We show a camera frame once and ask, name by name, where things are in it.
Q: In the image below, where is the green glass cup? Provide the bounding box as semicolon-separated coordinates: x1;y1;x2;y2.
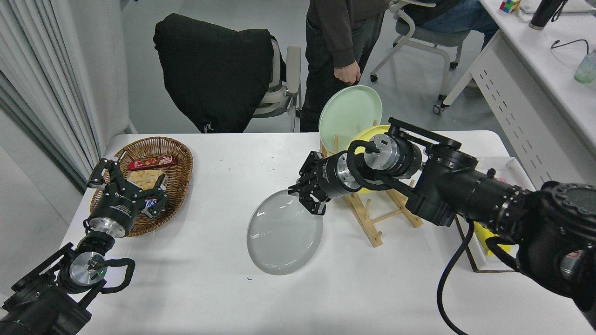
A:
574;50;596;85

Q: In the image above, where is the yellow plate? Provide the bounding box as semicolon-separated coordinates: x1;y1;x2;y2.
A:
352;125;392;194

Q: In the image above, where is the brown wicker basket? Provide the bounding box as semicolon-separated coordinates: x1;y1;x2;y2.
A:
90;136;194;238

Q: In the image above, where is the grey office chair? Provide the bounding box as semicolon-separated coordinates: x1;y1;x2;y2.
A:
370;0;471;116

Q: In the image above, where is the wooden plate rack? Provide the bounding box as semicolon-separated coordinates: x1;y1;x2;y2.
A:
319;121;424;248

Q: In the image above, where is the white office chair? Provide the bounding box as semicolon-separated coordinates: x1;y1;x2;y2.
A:
254;36;303;133

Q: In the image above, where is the person's hand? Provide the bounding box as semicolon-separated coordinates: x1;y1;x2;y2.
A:
334;60;361;86

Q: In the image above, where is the seated person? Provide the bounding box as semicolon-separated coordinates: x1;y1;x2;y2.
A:
403;0;500;90

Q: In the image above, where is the black flask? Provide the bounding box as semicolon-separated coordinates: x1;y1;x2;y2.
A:
529;0;565;30

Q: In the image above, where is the white tray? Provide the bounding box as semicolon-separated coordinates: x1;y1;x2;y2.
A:
454;157;536;273

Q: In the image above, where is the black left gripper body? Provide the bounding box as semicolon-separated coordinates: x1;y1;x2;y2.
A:
91;183;142;228

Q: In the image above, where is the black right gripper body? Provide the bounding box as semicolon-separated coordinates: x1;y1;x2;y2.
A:
316;153;350;200

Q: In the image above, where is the thin black cable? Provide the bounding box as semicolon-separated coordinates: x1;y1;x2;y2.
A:
551;39;590;55

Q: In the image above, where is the white curtain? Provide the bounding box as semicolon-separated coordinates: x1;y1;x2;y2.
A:
0;0;101;191

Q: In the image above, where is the pale green plate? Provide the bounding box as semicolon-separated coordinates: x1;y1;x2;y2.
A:
318;85;383;154

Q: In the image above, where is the grey plate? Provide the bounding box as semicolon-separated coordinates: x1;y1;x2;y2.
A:
246;188;323;275

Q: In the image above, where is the black jacket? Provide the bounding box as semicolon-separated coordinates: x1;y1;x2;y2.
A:
153;13;275;134

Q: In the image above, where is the yellow snack packet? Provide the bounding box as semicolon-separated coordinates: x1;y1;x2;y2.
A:
471;222;512;256

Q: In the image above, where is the dark board under tray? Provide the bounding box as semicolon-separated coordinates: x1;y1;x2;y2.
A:
454;216;517;274

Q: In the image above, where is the red snack bar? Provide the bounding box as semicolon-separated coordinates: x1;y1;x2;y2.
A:
129;156;178;171

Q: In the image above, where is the clear bag of chips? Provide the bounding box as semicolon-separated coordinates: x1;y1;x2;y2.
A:
127;168;168;192

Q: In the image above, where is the standing person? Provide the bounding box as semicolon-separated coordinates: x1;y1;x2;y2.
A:
300;0;388;133

